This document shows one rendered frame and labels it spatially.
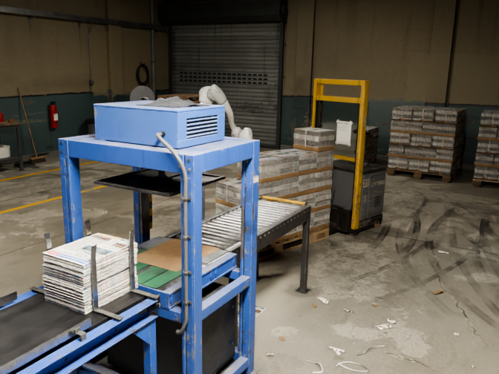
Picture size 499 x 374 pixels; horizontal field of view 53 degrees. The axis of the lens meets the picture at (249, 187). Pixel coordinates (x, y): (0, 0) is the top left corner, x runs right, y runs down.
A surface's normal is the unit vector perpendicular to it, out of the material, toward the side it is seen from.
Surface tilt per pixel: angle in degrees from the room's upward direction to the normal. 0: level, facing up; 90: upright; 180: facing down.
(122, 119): 90
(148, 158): 90
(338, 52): 90
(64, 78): 90
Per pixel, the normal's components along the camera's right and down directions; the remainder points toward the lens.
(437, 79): -0.50, 0.19
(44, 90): 0.87, 0.13
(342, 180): -0.73, 0.15
